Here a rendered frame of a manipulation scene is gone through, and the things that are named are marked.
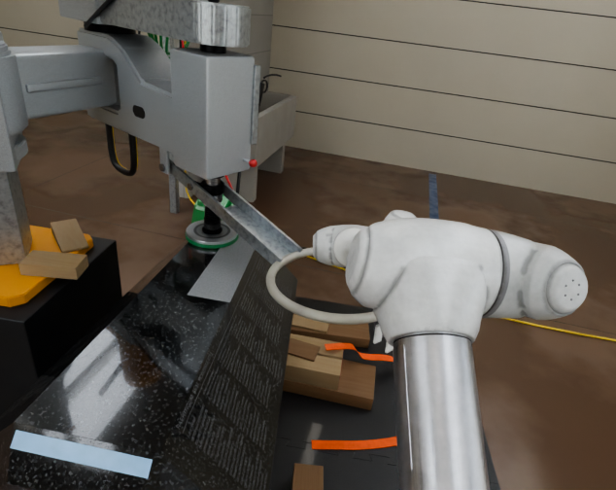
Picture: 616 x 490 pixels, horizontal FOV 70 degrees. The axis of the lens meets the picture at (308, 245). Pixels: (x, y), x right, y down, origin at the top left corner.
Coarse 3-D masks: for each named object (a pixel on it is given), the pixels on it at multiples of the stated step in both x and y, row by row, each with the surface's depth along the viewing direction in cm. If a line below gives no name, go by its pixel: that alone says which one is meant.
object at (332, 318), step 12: (300, 252) 163; (312, 252) 165; (276, 264) 152; (276, 288) 138; (276, 300) 135; (288, 300) 132; (300, 312) 128; (312, 312) 127; (324, 312) 127; (372, 312) 128; (348, 324) 126
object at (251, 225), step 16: (176, 176) 178; (192, 192) 174; (208, 192) 170; (224, 192) 179; (224, 208) 166; (240, 208) 176; (240, 224) 162; (256, 224) 172; (272, 224) 168; (256, 240) 159; (272, 240) 167; (288, 240) 164; (272, 256) 156
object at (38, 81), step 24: (24, 48) 158; (48, 48) 165; (72, 48) 172; (0, 72) 134; (24, 72) 149; (48, 72) 157; (72, 72) 165; (96, 72) 175; (24, 96) 151; (48, 96) 159; (72, 96) 168; (96, 96) 178; (24, 120) 149
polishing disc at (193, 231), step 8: (192, 224) 187; (200, 224) 188; (224, 224) 191; (192, 232) 181; (200, 232) 181; (224, 232) 184; (232, 232) 184; (192, 240) 177; (200, 240) 176; (208, 240) 176; (216, 240) 177; (224, 240) 178
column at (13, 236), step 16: (0, 176) 148; (16, 176) 162; (0, 192) 151; (16, 192) 159; (0, 208) 153; (16, 208) 156; (0, 224) 155; (16, 224) 157; (0, 240) 158; (16, 240) 160; (0, 256) 161; (16, 256) 163
